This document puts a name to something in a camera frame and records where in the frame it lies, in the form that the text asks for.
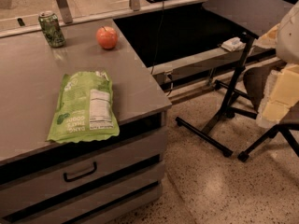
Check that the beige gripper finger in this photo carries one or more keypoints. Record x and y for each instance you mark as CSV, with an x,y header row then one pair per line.
x,y
280,103
269,39

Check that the green soda can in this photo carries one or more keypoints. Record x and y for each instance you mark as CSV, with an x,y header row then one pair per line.
x,y
51,29

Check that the dark office chair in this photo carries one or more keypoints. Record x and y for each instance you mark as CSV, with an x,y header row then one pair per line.
x,y
254,81

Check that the grey drawer cabinet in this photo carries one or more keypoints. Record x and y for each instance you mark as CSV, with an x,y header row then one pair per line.
x,y
130,166

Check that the green rice chip bag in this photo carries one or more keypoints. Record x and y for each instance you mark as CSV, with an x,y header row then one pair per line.
x,y
84,109

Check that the red apple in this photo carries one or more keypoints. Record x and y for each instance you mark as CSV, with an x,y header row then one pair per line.
x,y
107,37

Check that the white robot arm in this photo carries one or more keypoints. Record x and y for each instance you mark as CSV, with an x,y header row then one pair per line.
x,y
287,48

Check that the black drawer handle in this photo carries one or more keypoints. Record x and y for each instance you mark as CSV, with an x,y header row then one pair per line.
x,y
71,177

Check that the black laptop stand table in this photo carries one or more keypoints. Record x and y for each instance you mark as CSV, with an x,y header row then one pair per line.
x,y
252,18

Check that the small white box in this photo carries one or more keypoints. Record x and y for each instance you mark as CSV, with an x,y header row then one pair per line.
x,y
233,44

